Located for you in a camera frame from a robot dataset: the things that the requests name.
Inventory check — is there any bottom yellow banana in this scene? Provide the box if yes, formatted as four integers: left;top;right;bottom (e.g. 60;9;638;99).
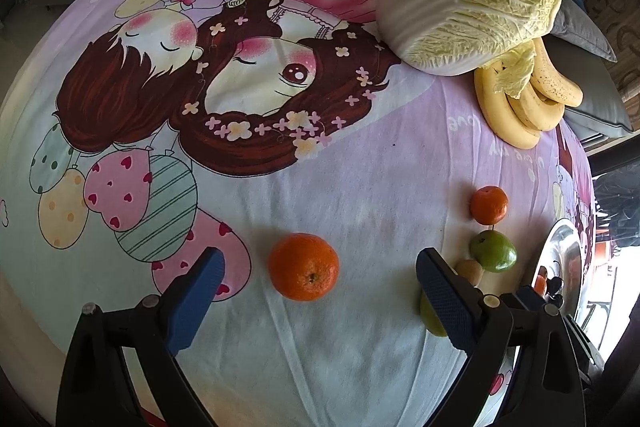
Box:
474;68;540;150

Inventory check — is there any green jujube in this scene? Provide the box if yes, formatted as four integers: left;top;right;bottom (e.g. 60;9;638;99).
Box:
469;230;518;273
419;293;447;338

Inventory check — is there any top yellow banana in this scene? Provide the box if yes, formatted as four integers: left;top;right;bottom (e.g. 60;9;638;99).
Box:
530;38;584;107

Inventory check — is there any dark cherry with stem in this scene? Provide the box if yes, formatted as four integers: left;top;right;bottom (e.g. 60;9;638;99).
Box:
546;277;564;308

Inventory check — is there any orange tangerine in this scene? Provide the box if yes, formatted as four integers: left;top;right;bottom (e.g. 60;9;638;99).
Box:
470;185;509;227
268;233;340;301
533;274;547;297

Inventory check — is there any brown longan among fruits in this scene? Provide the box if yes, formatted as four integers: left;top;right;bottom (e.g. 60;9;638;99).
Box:
454;259;484;287

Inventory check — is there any napa cabbage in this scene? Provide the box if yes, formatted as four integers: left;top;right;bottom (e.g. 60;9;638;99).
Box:
376;0;562;98

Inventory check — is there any round steel plate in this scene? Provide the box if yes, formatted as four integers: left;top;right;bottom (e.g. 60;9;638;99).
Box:
522;218;584;318

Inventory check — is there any middle yellow banana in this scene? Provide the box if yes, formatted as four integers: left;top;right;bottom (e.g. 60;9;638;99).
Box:
506;83;565;131

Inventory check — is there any light grey cushion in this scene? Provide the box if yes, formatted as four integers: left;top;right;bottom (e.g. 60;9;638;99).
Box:
550;0;617;63

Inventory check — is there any cartoon print tablecloth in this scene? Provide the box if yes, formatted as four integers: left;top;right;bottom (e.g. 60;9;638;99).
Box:
1;0;594;426

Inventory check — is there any yellow banana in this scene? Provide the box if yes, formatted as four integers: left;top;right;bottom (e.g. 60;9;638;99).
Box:
530;38;584;107
474;68;540;150
506;83;565;131

